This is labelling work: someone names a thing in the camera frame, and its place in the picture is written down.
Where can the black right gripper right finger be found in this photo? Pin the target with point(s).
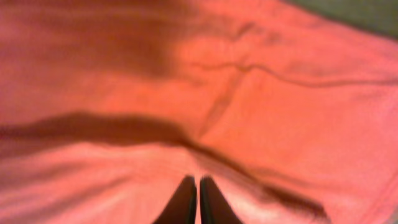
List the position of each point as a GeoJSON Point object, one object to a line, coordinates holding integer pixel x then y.
{"type": "Point", "coordinates": [214, 208]}

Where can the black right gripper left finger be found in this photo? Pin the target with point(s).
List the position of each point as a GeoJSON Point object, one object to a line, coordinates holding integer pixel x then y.
{"type": "Point", "coordinates": [182, 206]}

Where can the red FRAM t-shirt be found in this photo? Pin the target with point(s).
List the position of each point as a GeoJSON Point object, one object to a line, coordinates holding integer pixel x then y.
{"type": "Point", "coordinates": [291, 106]}

